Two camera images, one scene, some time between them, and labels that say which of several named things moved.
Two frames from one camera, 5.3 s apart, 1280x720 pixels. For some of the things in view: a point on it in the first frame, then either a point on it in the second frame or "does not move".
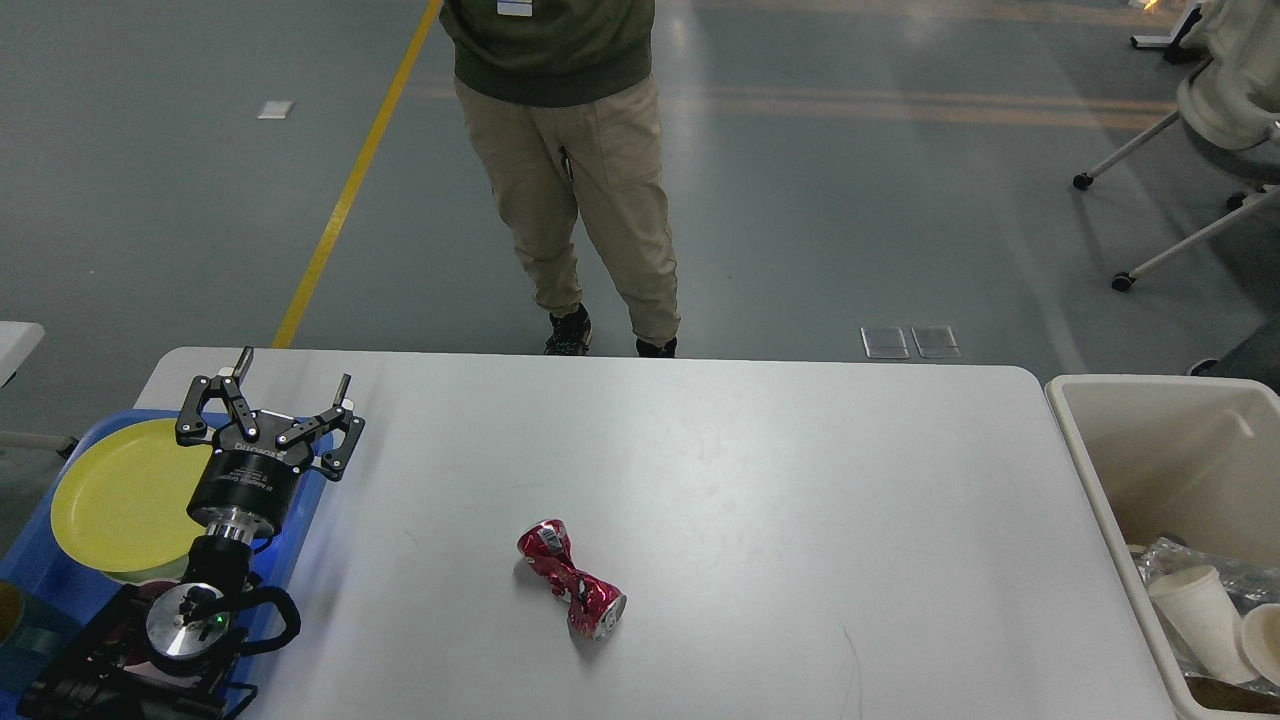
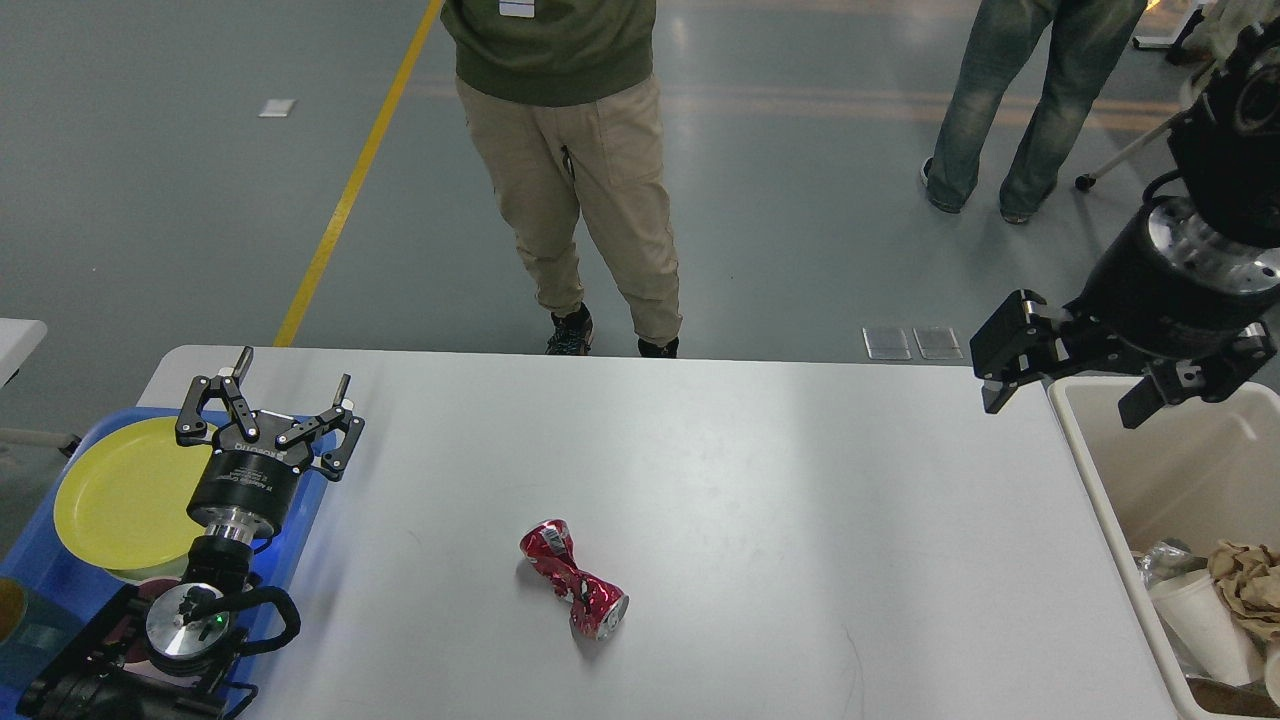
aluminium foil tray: x=1266 y=687 → x=1158 y=563
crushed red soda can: x=594 y=606 does not move
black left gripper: x=242 y=489 does not move
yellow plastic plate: x=121 y=498 does not move
